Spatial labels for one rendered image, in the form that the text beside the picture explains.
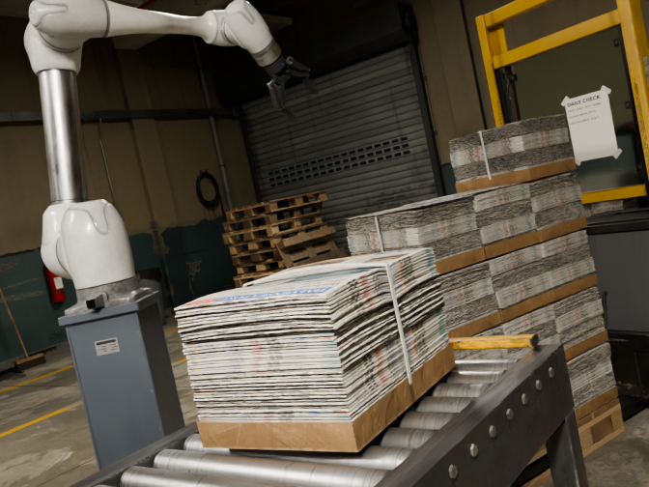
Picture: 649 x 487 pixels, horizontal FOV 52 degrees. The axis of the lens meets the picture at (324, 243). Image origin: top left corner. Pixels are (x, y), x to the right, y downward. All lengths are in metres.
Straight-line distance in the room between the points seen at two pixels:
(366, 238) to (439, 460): 1.54
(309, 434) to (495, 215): 1.59
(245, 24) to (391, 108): 7.58
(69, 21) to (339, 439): 1.36
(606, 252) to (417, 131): 6.43
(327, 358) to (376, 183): 8.99
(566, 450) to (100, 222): 1.19
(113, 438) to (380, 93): 8.34
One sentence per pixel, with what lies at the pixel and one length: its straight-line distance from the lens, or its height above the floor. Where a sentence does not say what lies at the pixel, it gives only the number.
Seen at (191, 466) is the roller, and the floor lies 0.79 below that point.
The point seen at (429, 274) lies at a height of 0.98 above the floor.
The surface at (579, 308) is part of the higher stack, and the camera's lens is 2.77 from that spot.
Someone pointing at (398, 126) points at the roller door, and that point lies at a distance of 9.62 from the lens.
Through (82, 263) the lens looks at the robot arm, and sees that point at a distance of 1.78.
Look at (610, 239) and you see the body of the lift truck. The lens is 3.28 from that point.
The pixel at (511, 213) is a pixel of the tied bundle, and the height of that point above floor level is 0.97.
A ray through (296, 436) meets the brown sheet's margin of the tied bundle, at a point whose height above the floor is 0.83.
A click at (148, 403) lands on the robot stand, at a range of 1.78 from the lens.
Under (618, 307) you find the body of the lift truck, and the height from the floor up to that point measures 0.40.
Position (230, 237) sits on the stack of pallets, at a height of 0.95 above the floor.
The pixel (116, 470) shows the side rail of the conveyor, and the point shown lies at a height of 0.80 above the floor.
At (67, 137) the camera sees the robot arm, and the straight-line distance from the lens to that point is 2.02.
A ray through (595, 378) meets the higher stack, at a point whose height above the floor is 0.26.
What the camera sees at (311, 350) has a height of 0.95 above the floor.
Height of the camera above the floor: 1.15
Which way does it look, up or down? 3 degrees down
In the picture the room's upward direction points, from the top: 12 degrees counter-clockwise
